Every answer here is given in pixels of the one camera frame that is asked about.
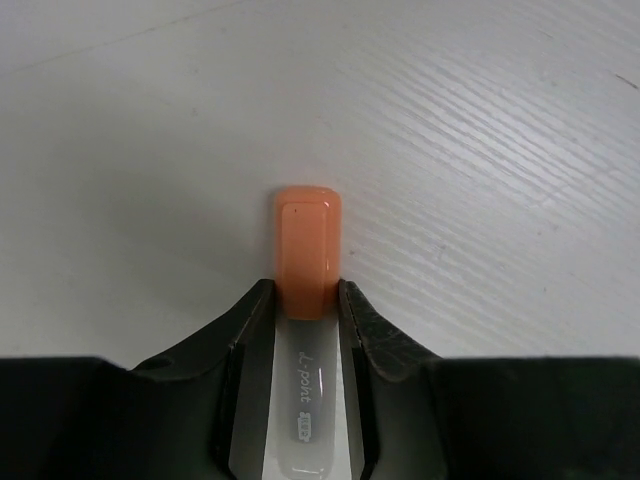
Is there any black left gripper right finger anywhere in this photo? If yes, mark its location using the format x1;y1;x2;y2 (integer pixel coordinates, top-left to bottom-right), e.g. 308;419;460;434
338;281;639;479

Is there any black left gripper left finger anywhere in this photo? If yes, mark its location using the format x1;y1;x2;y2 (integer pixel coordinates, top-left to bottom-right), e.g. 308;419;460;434
1;279;275;479

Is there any orange pastel highlighter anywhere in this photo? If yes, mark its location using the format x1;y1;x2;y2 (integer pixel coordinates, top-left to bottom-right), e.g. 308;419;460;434
270;186;342;479

